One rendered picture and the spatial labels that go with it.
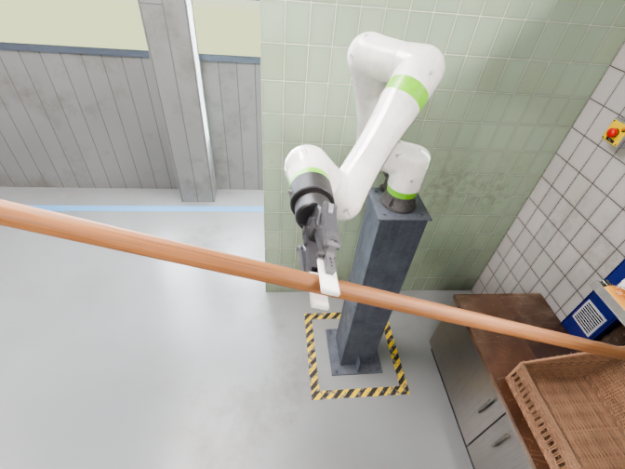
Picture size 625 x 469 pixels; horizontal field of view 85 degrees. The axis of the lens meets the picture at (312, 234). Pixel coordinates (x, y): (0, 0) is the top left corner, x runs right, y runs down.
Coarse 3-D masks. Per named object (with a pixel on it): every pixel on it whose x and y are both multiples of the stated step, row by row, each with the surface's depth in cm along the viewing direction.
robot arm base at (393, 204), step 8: (384, 184) 147; (384, 192) 142; (384, 200) 139; (392, 200) 136; (400, 200) 134; (408, 200) 134; (416, 200) 139; (392, 208) 136; (400, 208) 136; (408, 208) 136
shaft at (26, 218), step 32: (0, 224) 40; (32, 224) 41; (64, 224) 42; (96, 224) 43; (160, 256) 46; (192, 256) 47; (224, 256) 49; (320, 288) 54; (352, 288) 56; (448, 320) 63; (480, 320) 65; (608, 352) 79
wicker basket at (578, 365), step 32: (512, 384) 152; (544, 384) 153; (576, 384) 154; (608, 384) 149; (544, 416) 132; (576, 416) 144; (608, 416) 145; (544, 448) 132; (576, 448) 135; (608, 448) 136
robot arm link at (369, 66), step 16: (368, 32) 97; (352, 48) 97; (368, 48) 94; (384, 48) 93; (352, 64) 99; (368, 64) 96; (384, 64) 94; (352, 80) 105; (368, 80) 101; (384, 80) 98; (368, 96) 107; (368, 112) 113
